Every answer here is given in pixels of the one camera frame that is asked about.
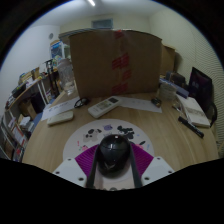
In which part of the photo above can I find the white ribbed round container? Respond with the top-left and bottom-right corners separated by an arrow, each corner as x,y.
158,82 -> 178,102

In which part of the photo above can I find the glass-fronted claw machine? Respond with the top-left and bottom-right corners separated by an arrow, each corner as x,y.
49,39 -> 71,62

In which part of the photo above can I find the dark tablet screen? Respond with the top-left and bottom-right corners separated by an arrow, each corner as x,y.
188,66 -> 214,105

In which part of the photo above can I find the dark brown cardboard box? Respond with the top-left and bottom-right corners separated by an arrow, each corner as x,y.
161,44 -> 183,78

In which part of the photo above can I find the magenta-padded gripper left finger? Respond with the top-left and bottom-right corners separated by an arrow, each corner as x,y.
52,144 -> 100,190

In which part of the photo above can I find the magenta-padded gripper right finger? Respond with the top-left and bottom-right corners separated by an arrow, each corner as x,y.
128,143 -> 176,189

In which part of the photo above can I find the wooden side desk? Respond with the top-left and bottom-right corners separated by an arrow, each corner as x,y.
4,73 -> 56,111

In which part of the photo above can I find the grey door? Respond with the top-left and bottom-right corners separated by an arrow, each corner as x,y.
91,18 -> 115,30

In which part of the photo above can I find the white book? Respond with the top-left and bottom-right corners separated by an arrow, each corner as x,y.
176,93 -> 212,129

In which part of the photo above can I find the black floor stand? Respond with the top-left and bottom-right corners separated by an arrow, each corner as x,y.
44,58 -> 60,98

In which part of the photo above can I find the coiled black cable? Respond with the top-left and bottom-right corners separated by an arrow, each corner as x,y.
73,96 -> 91,109

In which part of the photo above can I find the black marker pen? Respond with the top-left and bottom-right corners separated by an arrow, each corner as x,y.
177,115 -> 205,139

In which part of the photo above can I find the white remote control with display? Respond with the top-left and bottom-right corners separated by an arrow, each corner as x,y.
87,96 -> 122,119

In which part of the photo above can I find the cluttered shelf unit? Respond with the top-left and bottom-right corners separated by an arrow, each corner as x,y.
0,109 -> 35,163

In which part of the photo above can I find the black computer mouse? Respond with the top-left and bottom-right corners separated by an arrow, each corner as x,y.
96,133 -> 133,178

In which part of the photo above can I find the round white printed mouse pad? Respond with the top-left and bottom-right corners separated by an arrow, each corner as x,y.
62,118 -> 156,191

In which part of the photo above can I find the large brown cardboard box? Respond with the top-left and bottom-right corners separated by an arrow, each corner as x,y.
68,28 -> 163,100

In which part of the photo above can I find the white paper sheet with writing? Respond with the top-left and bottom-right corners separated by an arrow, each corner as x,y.
40,96 -> 81,122

